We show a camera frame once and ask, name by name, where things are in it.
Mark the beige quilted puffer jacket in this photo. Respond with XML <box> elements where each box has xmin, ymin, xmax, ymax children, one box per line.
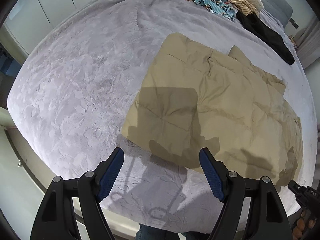
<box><xmin>121</xmin><ymin>33</ymin><xmax>303</xmax><ymax>186</ymax></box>

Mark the person's right hand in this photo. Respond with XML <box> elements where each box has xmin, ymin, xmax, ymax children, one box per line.
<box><xmin>292</xmin><ymin>210</ymin><xmax>320</xmax><ymax>240</ymax></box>

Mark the grey pleated curtain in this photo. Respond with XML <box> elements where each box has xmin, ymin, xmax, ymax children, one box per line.
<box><xmin>289</xmin><ymin>16</ymin><xmax>319</xmax><ymax>69</ymax></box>

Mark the black folded garment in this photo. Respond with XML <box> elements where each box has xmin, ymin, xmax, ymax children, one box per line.
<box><xmin>236</xmin><ymin>11</ymin><xmax>295</xmax><ymax>65</ymax></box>

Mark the white wardrobe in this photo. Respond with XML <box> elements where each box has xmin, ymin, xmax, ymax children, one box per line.
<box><xmin>4</xmin><ymin>0</ymin><xmax>92</xmax><ymax>56</ymax></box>

